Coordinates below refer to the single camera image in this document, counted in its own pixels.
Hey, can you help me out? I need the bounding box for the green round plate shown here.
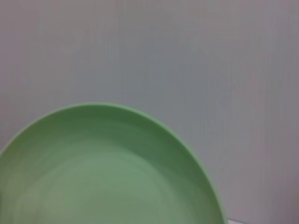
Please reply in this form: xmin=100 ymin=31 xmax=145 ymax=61
xmin=0 ymin=101 xmax=229 ymax=224

